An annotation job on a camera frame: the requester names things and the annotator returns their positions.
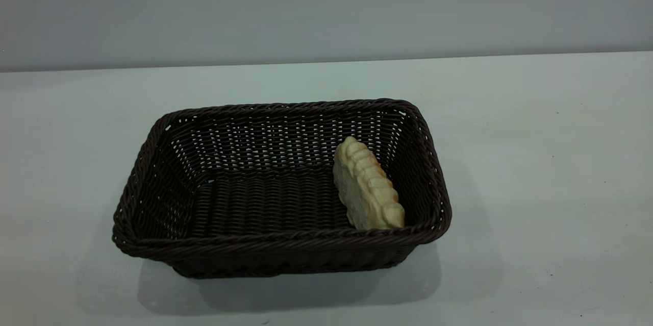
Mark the ridged bread roll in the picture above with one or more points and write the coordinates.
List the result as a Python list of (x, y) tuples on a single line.
[(367, 188)]

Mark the dark brown wicker basket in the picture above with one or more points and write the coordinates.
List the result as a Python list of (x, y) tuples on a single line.
[(255, 203)]

